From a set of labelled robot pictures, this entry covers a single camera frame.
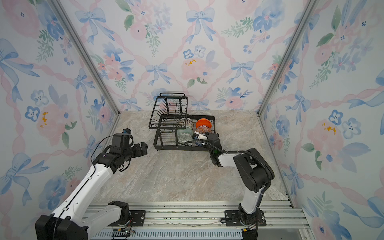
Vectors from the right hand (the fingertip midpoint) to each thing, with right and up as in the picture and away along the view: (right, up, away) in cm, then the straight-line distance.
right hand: (209, 130), depth 95 cm
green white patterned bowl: (-16, -4, +4) cm, 17 cm away
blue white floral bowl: (-7, -9, +4) cm, 12 cm away
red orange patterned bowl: (-4, +2, +3) cm, 5 cm away
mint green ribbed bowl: (-14, 0, +6) cm, 15 cm away
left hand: (-39, -8, -14) cm, 42 cm away
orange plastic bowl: (-3, +6, +8) cm, 10 cm away
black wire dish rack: (-27, +11, +14) cm, 33 cm away
